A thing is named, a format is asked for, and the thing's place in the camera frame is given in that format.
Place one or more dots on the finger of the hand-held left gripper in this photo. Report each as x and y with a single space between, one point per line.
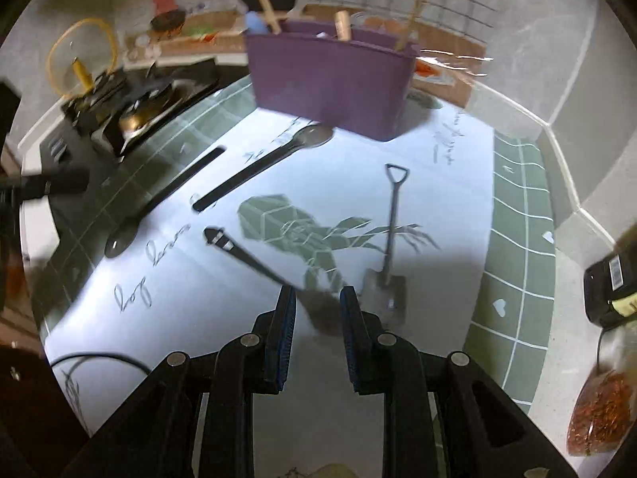
54 183

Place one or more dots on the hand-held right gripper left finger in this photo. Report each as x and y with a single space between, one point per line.
281 338

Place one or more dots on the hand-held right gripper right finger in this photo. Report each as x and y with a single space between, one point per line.
351 343

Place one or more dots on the shovel-shaped metal spoon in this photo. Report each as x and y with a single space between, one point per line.
383 294

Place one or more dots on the blue plastic spoon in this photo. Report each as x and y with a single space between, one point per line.
256 24

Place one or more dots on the purple plastic utensil container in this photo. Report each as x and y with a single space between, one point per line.
323 84

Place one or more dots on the short wooden spoon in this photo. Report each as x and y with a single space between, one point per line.
343 25

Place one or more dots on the yellow-rimmed glass pot lid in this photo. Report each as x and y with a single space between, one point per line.
79 69

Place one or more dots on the black gas stove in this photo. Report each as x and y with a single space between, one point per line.
149 104

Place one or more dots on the green and white checked tablecloth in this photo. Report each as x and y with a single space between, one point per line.
448 209

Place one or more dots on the chili flake jar yellow lid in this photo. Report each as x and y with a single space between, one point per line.
597 408

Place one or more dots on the dark soy sauce bottle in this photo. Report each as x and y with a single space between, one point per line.
604 289

